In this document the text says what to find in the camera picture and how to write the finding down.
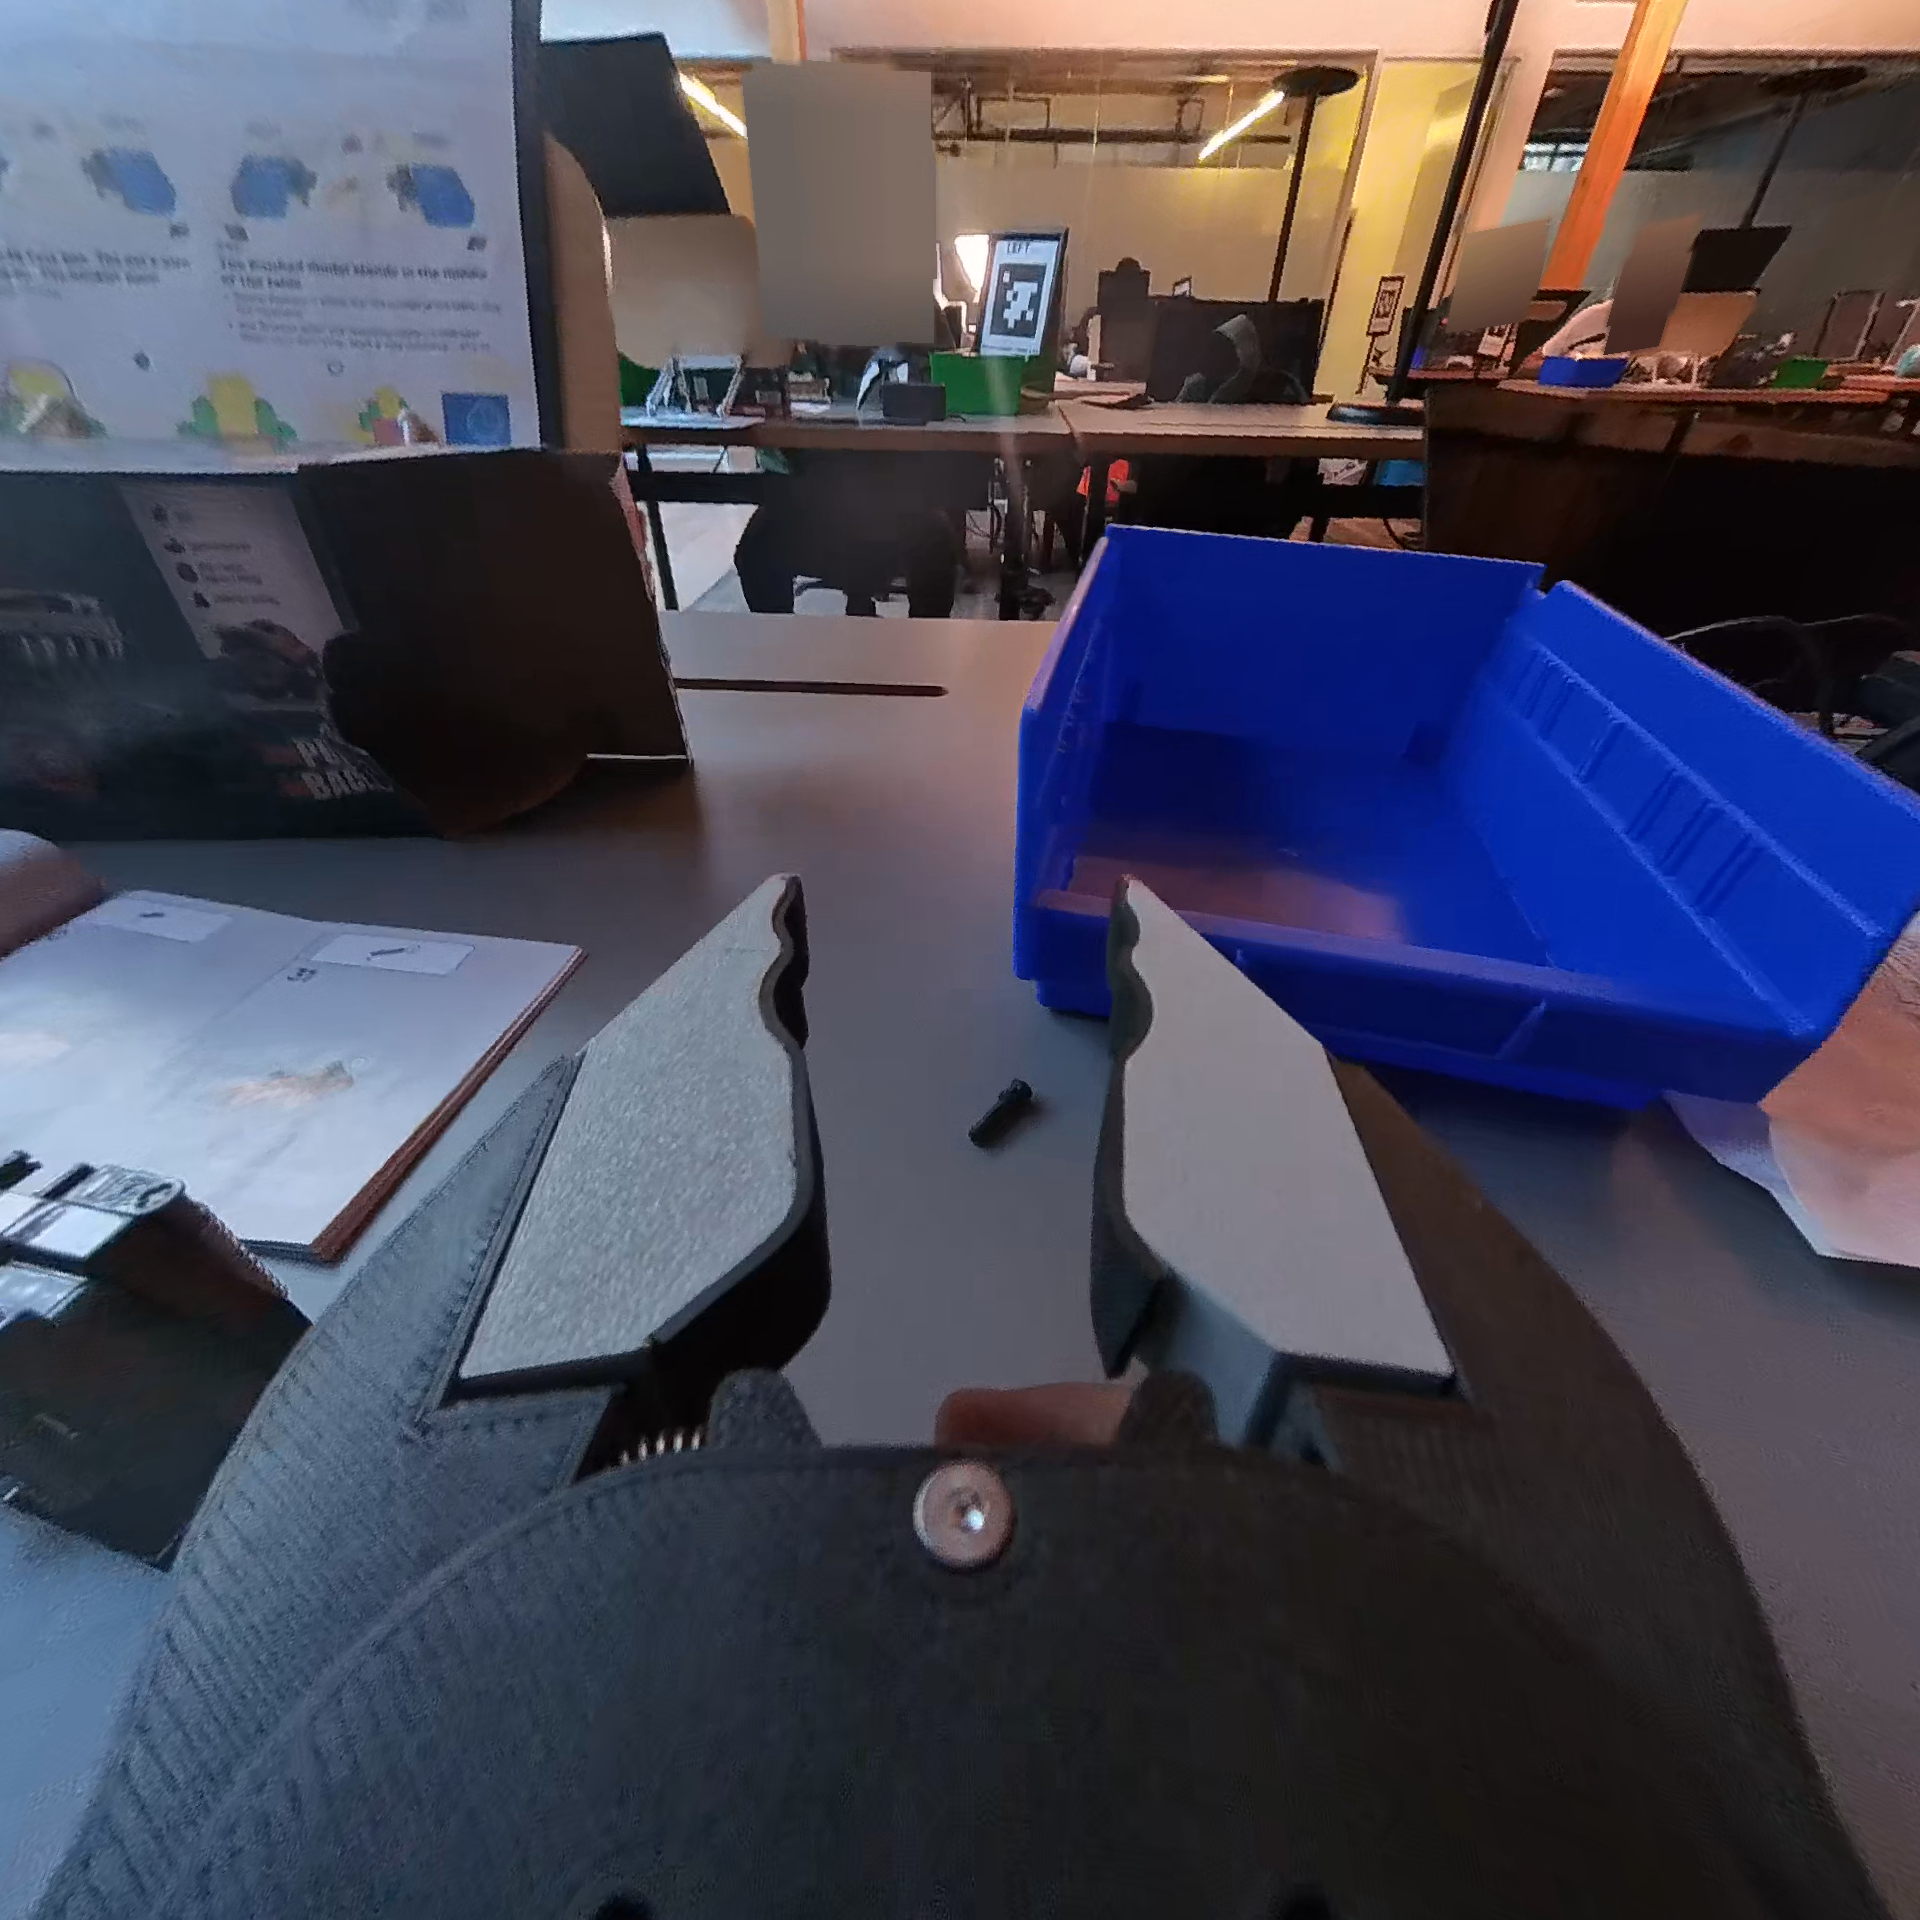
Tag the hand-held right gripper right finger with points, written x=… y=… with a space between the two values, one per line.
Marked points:
x=1260 y=1185

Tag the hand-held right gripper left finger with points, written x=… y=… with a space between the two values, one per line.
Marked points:
x=646 y=1170

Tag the black lego pin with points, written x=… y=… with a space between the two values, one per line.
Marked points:
x=1003 y=1113

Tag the black and white lego model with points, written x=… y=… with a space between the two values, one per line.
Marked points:
x=90 y=1231

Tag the dark cardboard lego box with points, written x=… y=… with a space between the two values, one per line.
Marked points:
x=495 y=628

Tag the person's right hand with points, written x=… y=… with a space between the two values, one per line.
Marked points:
x=1037 y=1412

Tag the open instruction booklet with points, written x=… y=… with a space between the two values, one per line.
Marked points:
x=225 y=1036

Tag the blue plastic bin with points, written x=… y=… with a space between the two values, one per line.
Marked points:
x=1350 y=721

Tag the grey background desk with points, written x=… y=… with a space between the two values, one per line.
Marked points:
x=1172 y=428

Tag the wooden background desk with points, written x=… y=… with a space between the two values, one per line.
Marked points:
x=1652 y=464

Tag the green plastic bin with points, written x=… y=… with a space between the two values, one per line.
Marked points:
x=985 y=383

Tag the small blue bin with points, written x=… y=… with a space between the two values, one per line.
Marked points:
x=1582 y=370

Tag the printed instruction sheet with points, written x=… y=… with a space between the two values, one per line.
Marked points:
x=301 y=330

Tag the monitor with printed tag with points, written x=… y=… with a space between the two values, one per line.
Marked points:
x=1020 y=294

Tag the black pole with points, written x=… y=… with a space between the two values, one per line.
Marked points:
x=1465 y=182

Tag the black floor lamp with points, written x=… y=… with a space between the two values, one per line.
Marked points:
x=1308 y=148

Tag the orange pillar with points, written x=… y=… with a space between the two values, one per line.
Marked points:
x=1622 y=135

